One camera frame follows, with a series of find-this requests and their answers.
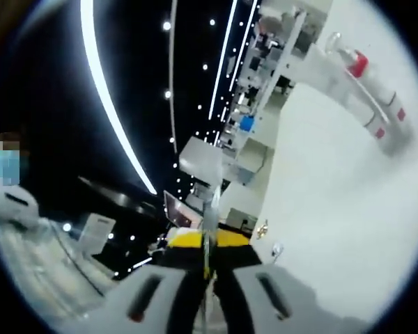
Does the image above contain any white chest device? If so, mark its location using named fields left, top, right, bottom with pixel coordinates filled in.
left=0, top=183, right=40, bottom=231

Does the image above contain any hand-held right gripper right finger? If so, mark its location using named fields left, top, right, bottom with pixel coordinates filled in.
left=210, top=231, right=335, bottom=334

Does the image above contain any large white skincare tube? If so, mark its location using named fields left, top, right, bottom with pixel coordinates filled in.
left=307, top=42, right=378, bottom=134

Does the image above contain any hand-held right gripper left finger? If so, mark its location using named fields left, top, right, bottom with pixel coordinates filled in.
left=100, top=231, right=207, bottom=334

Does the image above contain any person in plaid shirt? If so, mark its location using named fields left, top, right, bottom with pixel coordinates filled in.
left=0, top=214, right=127, bottom=325

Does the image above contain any computer monitor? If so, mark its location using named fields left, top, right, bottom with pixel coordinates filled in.
left=163, top=190, right=204, bottom=232

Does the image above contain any red label skincare tube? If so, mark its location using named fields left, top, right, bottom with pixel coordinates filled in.
left=348, top=79, right=397, bottom=156

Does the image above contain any blue bin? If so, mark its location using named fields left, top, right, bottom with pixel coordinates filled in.
left=239, top=115, right=257, bottom=134

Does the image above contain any curved ceiling light strip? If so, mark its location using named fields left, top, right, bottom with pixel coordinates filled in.
left=79, top=0, right=158, bottom=196

